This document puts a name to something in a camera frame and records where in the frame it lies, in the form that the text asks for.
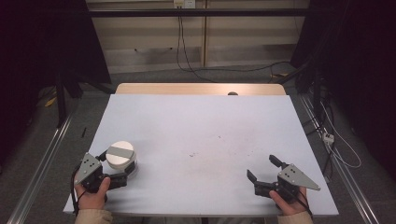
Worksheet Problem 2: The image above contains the aluminium floor rail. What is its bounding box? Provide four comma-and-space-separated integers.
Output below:
6, 114, 75, 224
298, 92, 381, 224

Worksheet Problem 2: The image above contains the black horizontal bar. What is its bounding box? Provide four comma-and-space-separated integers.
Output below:
88, 8, 310, 18

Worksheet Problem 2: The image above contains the person's left hand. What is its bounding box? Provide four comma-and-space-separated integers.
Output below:
74, 176, 112, 211

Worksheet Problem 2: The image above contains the black curtain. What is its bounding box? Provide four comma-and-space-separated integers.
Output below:
290, 0, 396, 181
0, 0, 112, 171

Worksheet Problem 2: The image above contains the black wall cable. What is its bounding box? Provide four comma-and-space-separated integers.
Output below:
180, 15, 291, 74
176, 15, 217, 83

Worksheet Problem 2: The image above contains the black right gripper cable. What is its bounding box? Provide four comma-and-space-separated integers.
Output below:
285, 183, 314, 218

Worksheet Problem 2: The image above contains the white lidded round container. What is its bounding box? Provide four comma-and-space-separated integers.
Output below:
105, 140, 138, 171

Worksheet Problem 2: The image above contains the pale table cover board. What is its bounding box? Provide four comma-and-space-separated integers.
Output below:
63, 93, 340, 217

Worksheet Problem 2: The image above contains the white floor cable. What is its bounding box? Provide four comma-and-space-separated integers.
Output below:
319, 101, 363, 170

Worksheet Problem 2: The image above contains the black metal stand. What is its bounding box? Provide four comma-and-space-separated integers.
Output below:
54, 73, 84, 129

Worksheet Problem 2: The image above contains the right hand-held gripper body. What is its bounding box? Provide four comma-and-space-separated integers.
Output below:
274, 163, 321, 204

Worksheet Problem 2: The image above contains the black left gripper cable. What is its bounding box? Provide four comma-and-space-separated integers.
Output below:
70, 163, 88, 217

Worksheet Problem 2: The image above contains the white power strip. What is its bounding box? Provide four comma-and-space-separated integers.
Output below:
321, 132, 336, 146

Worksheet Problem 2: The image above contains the person's right hand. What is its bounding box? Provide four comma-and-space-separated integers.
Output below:
268, 186, 309, 217

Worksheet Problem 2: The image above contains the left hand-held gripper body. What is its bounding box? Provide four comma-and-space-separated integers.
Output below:
74, 151, 111, 194

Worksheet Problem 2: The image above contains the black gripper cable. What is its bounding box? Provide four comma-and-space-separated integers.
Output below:
70, 163, 88, 217
285, 183, 314, 218

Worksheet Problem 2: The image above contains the white wall socket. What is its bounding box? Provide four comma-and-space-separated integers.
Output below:
173, 0, 196, 9

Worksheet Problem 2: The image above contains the wooden table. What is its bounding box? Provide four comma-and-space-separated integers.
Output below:
115, 82, 288, 96

